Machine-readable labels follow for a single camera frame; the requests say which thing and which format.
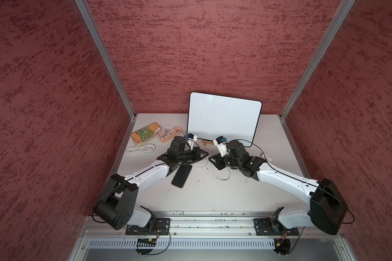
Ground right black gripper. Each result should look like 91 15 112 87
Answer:
208 152 241 170

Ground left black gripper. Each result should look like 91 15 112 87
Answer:
177 146 209 163

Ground black phone pink case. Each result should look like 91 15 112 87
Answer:
172 165 192 188

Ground white charging cable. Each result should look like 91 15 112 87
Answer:
164 126 236 181

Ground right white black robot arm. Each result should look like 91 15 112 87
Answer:
209 137 349 236

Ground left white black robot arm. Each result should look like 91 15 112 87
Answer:
92 136 209 233

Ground wooden board stand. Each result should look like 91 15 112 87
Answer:
201 139 214 146

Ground pink power strip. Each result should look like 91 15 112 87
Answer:
159 126 182 144

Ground white charger in strip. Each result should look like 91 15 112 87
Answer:
159 129 166 138

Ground colourful patterned book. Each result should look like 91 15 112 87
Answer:
130 122 161 144

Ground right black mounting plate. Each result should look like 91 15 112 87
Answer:
253 217 299 237

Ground black mounting plate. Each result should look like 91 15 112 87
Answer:
125 217 171 236
253 217 299 237

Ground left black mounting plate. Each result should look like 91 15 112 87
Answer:
125 217 171 236

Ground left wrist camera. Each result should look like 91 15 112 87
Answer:
185 133 198 142

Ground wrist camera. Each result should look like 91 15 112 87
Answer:
213 136 228 157
185 133 198 142

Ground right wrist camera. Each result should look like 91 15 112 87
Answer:
213 136 228 157

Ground white board black frame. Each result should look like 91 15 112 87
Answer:
187 92 262 147

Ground white power strip cord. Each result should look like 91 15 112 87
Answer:
127 143 156 156

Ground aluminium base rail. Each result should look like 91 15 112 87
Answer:
79 211 345 239

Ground right aluminium corner post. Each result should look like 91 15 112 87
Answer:
279 0 357 121

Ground aluminium corner post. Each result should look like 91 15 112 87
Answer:
74 0 137 121
279 0 357 121

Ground left aluminium corner post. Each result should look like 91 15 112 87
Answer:
74 0 137 121

